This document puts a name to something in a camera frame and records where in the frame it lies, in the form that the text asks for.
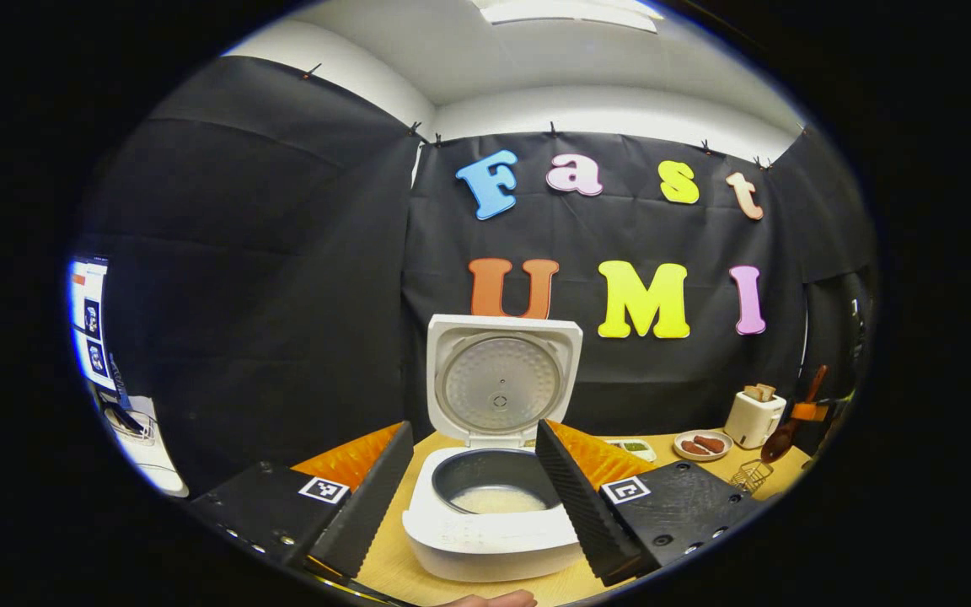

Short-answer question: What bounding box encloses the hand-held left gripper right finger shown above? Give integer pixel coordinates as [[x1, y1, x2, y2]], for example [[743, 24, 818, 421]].
[[534, 418, 764, 587]]

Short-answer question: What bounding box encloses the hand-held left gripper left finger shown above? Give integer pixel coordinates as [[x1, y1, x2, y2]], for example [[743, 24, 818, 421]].
[[190, 420, 416, 583]]

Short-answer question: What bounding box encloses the brown wooden spoon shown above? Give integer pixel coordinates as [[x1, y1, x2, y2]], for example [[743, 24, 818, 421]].
[[759, 364, 829, 464]]

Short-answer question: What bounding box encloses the metal wire chopstick holder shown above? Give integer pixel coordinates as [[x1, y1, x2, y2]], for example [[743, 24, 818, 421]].
[[728, 459, 775, 495]]

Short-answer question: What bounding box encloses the white rice cooker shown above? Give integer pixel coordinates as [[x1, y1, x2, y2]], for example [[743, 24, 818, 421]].
[[402, 314, 585, 583]]

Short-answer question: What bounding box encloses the white toaster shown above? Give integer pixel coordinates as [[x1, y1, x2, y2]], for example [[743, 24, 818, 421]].
[[723, 390, 787, 449]]

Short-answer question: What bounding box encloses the white divided condiment dish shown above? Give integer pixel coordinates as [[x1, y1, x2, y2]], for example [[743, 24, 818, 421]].
[[608, 438, 657, 463]]

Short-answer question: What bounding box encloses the round white plate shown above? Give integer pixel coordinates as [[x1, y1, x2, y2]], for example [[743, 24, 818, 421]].
[[673, 430, 733, 462]]

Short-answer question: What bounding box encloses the white side table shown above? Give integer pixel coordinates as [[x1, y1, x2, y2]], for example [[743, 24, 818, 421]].
[[102, 395, 187, 498]]

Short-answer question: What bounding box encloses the black backdrop cloth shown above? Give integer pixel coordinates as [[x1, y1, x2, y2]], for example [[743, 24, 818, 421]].
[[72, 55, 878, 498]]

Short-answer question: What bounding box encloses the computer monitor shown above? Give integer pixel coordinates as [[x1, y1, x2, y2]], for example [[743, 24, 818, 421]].
[[68, 257, 120, 393]]

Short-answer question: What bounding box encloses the long ceiling light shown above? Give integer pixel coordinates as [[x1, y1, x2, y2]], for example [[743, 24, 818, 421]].
[[470, 0, 663, 33]]

